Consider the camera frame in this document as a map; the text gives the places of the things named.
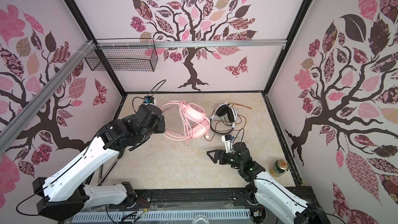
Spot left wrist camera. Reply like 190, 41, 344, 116
143, 96, 157, 105

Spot metal tongs black tips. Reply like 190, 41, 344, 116
98, 151, 124, 186

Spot black wire basket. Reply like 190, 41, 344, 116
85, 37, 158, 72

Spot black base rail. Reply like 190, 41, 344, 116
131, 188, 261, 209

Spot aluminium frame bar back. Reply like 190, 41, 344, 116
96, 39, 287, 48

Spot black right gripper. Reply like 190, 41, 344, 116
207, 148, 244, 170

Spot white perforated cable tray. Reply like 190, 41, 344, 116
65, 209, 253, 224

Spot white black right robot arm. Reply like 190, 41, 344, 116
207, 142, 330, 224

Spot aluminium frame bar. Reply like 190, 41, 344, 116
96, 39, 287, 48
1, 40, 95, 154

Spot red headphone cable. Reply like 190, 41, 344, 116
206, 102, 252, 142

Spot white black headphones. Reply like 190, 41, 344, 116
210, 102, 238, 136

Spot aluminium frame bar left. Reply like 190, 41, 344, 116
1, 40, 95, 154

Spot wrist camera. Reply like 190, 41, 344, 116
221, 134, 234, 153
143, 96, 157, 105

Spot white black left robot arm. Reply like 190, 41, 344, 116
33, 104, 165, 221

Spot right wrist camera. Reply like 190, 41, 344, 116
221, 134, 234, 153

